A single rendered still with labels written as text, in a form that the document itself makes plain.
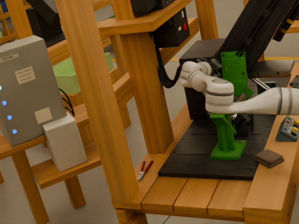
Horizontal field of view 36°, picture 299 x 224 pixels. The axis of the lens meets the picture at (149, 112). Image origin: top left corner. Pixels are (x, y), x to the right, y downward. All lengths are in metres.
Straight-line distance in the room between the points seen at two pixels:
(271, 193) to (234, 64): 0.68
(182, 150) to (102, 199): 1.61
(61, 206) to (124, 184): 1.92
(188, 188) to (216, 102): 0.52
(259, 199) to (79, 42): 0.86
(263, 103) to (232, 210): 0.45
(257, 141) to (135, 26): 0.76
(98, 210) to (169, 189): 1.67
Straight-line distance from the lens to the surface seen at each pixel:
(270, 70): 2.31
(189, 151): 2.16
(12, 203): 4.06
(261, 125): 2.29
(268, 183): 1.86
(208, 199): 1.85
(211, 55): 2.29
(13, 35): 10.00
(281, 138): 2.12
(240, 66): 2.19
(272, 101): 1.55
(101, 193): 3.76
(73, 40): 1.69
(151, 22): 1.86
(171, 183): 1.99
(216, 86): 1.52
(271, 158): 1.95
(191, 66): 1.82
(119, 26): 1.93
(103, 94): 1.73
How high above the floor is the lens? 1.93
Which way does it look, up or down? 23 degrees down
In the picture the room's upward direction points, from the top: 13 degrees counter-clockwise
